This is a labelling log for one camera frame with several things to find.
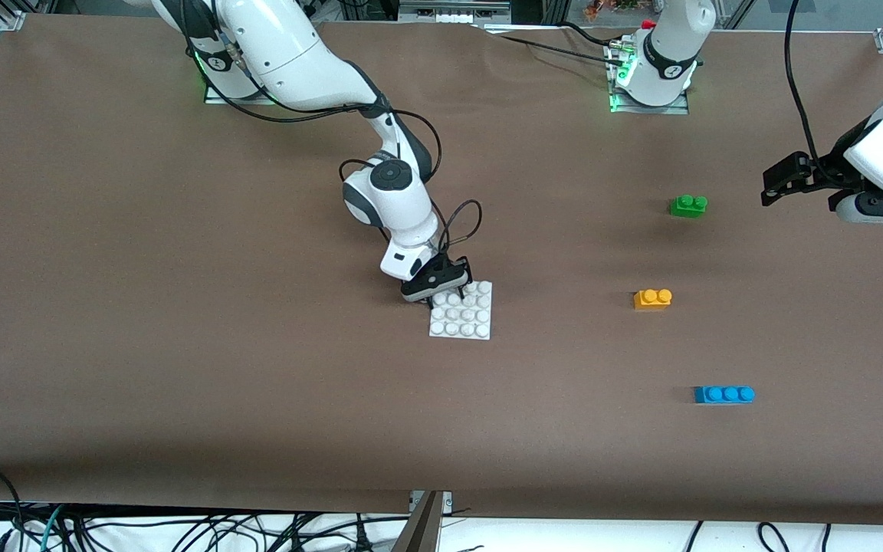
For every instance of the white power strip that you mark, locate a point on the white power strip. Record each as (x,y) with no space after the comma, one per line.
(449,16)

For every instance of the yellow two-stud block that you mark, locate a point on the yellow two-stud block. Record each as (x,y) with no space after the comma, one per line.
(650,300)

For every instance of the metal table edge bracket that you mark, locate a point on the metal table edge bracket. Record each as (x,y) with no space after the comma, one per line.
(445,500)

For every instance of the white studded base plate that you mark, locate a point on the white studded base plate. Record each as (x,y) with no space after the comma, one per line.
(468,318)

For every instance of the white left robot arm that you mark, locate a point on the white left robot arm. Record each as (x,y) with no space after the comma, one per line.
(671,46)

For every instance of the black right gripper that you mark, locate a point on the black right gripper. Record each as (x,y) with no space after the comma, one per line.
(451,270)

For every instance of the grey support beam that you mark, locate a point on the grey support beam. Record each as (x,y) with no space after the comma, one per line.
(420,533)

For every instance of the blue three-stud block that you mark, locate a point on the blue three-stud block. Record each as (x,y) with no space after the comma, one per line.
(721,395)

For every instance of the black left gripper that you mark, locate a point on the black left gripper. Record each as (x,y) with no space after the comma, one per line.
(825,171)

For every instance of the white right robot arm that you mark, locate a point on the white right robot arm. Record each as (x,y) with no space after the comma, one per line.
(395,207)

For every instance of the green two-stud block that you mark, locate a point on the green two-stud block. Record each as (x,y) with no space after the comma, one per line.
(687,208)

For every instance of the brown table cover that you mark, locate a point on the brown table cover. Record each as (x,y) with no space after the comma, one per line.
(181,422)

